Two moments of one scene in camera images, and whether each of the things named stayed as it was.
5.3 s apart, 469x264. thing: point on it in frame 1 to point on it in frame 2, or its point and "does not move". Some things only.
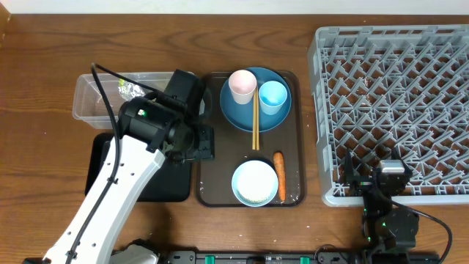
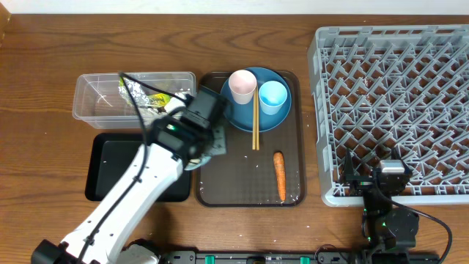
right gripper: (362, 183) does not move
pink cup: (242, 83) does not move
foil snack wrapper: (129, 90) does not move
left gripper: (207, 151) to (222, 149)
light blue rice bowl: (255, 183) to (195, 163)
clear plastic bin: (88, 108) does not move
